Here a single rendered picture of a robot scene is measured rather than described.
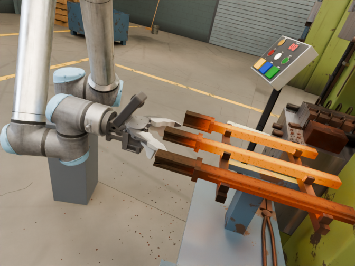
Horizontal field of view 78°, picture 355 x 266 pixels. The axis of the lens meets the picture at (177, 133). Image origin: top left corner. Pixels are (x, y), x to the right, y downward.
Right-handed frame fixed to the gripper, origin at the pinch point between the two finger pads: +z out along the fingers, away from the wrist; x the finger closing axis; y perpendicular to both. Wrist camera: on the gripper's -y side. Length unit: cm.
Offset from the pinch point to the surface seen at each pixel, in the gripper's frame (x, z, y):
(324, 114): -44, 53, -2
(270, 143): -10.8, 27.1, 0.0
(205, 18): -874, -93, 17
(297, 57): -91, 46, -16
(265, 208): -10.1, 35.6, 25.2
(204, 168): 12.0, 9.1, -1.4
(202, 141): 0.7, 7.1, -0.8
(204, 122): -11.6, 6.4, -0.4
